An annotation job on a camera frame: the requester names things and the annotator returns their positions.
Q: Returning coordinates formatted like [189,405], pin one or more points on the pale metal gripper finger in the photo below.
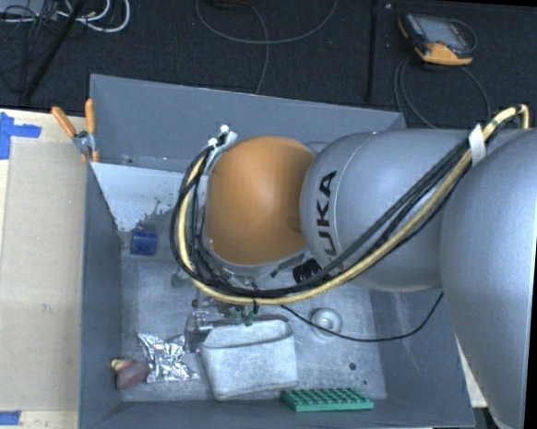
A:
[199,324]

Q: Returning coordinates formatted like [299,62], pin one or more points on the crumpled silver foil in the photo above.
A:
[167,358]

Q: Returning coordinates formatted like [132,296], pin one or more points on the red-brown toy fruit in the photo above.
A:
[132,376]

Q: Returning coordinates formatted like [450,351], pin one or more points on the yellow and red toy fruit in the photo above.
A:
[120,364]

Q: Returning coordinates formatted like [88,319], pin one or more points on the blue sponge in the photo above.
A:
[143,241]

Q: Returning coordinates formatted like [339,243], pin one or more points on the grey metal bin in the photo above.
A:
[105,288]

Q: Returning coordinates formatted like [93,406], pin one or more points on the green studded flat block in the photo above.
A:
[327,398]

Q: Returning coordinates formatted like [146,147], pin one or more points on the pale brown cardboard board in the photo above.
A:
[38,260]

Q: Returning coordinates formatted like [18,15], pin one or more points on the black cylinder on white bracket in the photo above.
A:
[309,271]

